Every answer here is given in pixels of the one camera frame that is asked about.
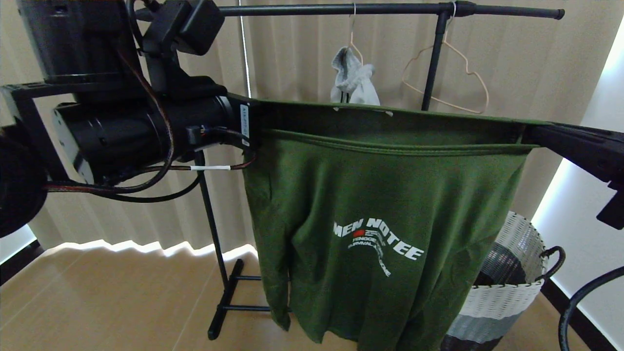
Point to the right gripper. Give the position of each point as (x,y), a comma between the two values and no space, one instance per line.
(614,204)

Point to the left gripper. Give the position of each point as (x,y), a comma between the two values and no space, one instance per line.
(126,136)

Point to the pale grey shorts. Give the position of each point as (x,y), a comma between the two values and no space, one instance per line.
(353,80)

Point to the green garment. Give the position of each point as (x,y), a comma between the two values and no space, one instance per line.
(365,195)

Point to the pink clothes hanger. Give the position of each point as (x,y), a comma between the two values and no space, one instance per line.
(352,36)
(458,105)

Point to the white laundry basket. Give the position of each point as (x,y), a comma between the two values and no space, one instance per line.
(502,302)

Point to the black clothes rack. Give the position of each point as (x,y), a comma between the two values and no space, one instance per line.
(390,9)

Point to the beige curtain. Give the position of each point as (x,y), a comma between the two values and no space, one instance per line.
(512,58)

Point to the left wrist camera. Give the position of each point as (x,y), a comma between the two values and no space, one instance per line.
(190,24)

